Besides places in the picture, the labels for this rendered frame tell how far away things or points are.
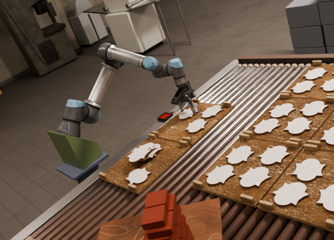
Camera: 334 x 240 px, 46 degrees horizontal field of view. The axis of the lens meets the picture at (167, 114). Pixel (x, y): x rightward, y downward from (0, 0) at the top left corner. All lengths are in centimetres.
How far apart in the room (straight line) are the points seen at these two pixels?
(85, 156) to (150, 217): 138
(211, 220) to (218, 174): 41
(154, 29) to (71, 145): 537
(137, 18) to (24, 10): 267
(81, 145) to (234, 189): 110
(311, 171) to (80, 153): 138
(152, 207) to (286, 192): 64
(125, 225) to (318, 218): 72
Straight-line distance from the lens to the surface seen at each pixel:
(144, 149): 215
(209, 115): 235
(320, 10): 431
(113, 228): 164
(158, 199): 122
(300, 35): 449
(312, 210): 157
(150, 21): 753
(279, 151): 187
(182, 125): 236
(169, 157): 210
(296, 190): 165
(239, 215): 163
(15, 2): 891
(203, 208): 153
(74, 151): 245
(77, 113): 249
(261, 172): 177
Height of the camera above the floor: 201
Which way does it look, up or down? 25 degrees down
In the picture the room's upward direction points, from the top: 21 degrees counter-clockwise
